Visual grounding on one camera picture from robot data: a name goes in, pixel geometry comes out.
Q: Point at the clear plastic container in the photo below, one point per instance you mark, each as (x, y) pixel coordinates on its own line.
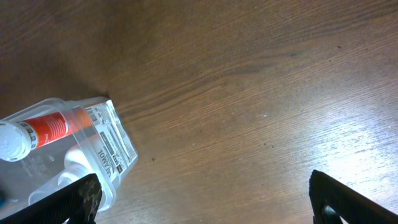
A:
(105, 144)

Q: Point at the white spray bottle clear cap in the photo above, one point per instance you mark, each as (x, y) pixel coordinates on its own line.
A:
(76, 167)

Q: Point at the orange tube white cap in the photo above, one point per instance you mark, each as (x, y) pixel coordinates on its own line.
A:
(18, 138)

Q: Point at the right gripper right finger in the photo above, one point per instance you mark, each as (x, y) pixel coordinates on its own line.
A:
(333, 202)

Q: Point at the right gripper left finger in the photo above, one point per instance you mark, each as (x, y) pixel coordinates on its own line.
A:
(75, 203)

